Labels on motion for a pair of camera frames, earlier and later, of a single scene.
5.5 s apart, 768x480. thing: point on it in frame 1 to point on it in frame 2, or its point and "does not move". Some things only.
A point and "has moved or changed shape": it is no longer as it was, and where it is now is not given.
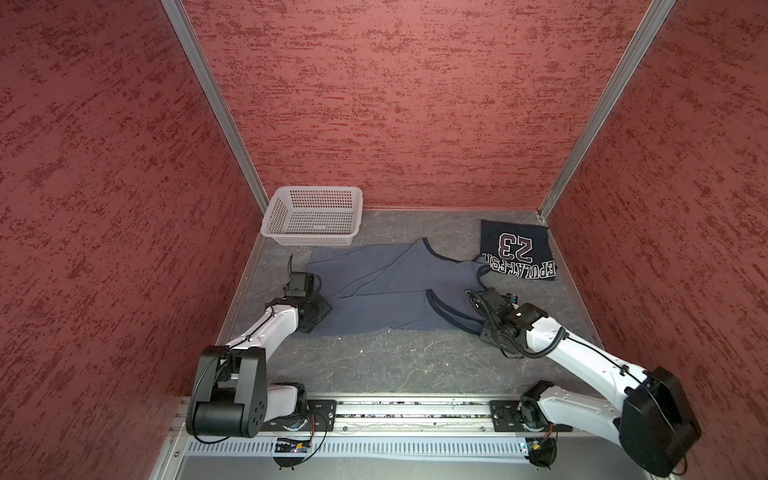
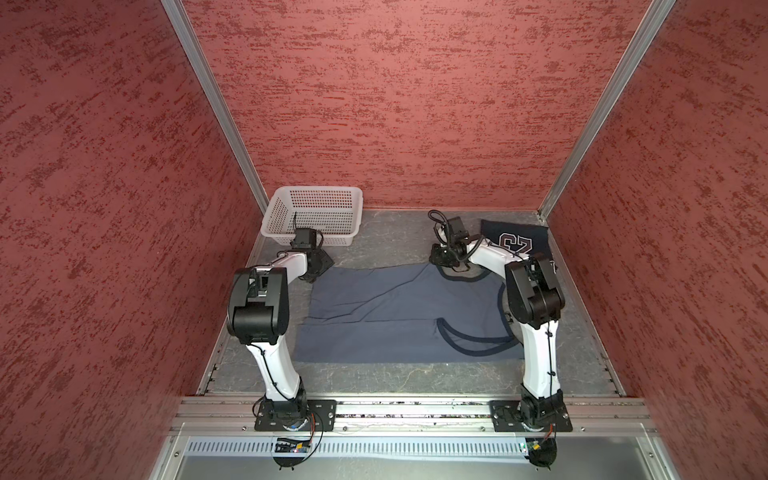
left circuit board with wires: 285,445 does not move
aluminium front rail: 418,417 does not move
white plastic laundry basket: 313,215 does not move
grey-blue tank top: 396,288 has moved or changed shape
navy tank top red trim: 517,248 does not move
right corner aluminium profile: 655,19 does not move
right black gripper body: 489,334 to 443,256
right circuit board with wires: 542,451 does not move
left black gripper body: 319,309 to 323,262
